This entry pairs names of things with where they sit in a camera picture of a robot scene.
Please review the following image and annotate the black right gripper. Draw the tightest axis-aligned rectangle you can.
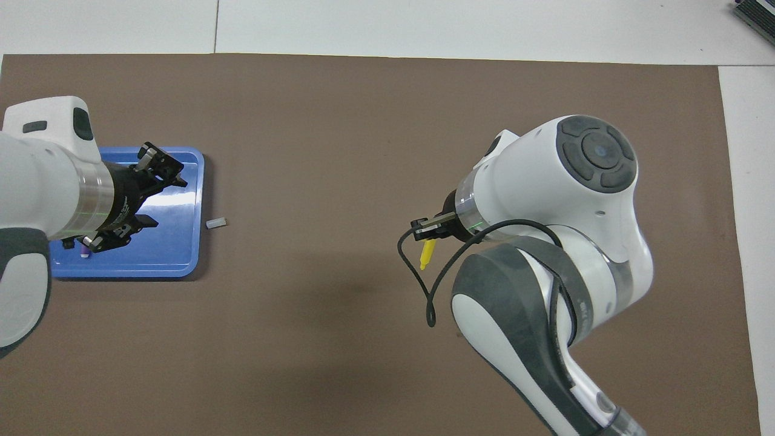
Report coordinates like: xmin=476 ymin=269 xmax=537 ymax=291
xmin=411 ymin=191 xmax=461 ymax=243

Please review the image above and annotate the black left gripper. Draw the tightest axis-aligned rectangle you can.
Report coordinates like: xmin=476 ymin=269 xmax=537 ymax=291
xmin=82 ymin=142 xmax=188 ymax=254

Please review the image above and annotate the blue plastic tray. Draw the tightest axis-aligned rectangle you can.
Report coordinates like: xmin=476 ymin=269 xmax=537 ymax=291
xmin=50 ymin=146 xmax=205 ymax=278

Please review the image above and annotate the brown table mat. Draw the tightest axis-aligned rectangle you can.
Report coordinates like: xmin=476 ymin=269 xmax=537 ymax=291
xmin=0 ymin=53 xmax=762 ymax=436

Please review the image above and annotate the grey ridged device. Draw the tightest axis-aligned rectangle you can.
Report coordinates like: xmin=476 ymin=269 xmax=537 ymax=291
xmin=733 ymin=0 xmax=775 ymax=37

